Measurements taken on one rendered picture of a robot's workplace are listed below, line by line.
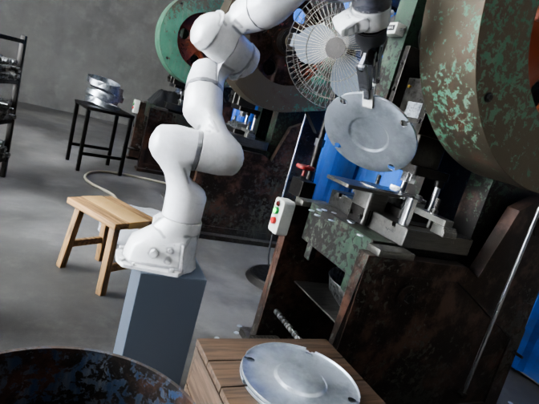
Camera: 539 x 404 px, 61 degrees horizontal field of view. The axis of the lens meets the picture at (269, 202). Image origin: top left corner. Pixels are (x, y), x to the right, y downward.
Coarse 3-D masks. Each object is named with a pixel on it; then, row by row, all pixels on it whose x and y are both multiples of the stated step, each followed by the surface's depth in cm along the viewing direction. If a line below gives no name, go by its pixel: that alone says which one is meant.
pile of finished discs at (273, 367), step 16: (256, 352) 113; (272, 352) 115; (288, 352) 118; (304, 352) 120; (240, 368) 105; (256, 368) 107; (272, 368) 108; (288, 368) 109; (304, 368) 111; (320, 368) 114; (336, 368) 116; (256, 384) 101; (272, 384) 102; (288, 384) 103; (304, 384) 104; (320, 384) 106; (336, 384) 109; (352, 384) 111; (272, 400) 97; (288, 400) 98; (304, 400) 100; (320, 400) 101; (336, 400) 103; (352, 400) 106
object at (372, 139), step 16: (352, 96) 126; (336, 112) 134; (352, 112) 130; (368, 112) 127; (384, 112) 124; (400, 112) 121; (336, 128) 138; (352, 128) 136; (368, 128) 132; (384, 128) 128; (400, 128) 125; (352, 144) 140; (368, 144) 137; (384, 144) 133; (400, 144) 129; (416, 144) 126; (352, 160) 145; (368, 160) 141; (384, 160) 137; (400, 160) 134
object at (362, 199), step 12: (336, 180) 150; (348, 180) 154; (360, 192) 157; (372, 192) 149; (384, 192) 151; (396, 192) 158; (360, 204) 156; (372, 204) 153; (384, 204) 155; (348, 216) 161; (360, 216) 154
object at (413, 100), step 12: (408, 84) 158; (420, 84) 153; (408, 96) 157; (420, 96) 152; (408, 108) 156; (420, 108) 151; (408, 120) 155; (420, 144) 150; (432, 144) 152; (420, 156) 152; (432, 156) 154; (432, 168) 156
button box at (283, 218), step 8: (288, 200) 172; (280, 208) 171; (288, 208) 170; (280, 216) 170; (288, 216) 171; (272, 224) 174; (280, 224) 171; (288, 224) 172; (272, 232) 178; (280, 232) 172
